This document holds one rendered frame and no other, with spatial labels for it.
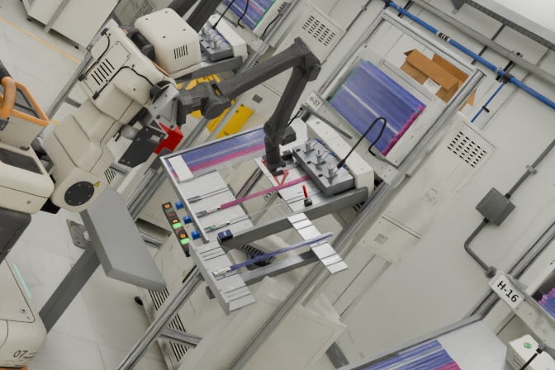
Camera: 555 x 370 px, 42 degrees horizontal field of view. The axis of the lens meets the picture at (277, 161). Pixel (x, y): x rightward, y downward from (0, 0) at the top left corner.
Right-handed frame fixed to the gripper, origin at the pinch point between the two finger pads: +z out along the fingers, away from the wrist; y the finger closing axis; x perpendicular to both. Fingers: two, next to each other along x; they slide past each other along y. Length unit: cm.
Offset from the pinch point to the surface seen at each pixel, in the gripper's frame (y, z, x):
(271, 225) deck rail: -10.3, 14.2, 8.2
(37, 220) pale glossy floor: 94, 51, 99
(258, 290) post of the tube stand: -37.4, 17.6, 24.9
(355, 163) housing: 0.1, 6.8, -35.9
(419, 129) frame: -11, -8, -60
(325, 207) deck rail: -10.0, 15.3, -16.3
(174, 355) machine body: -1, 76, 58
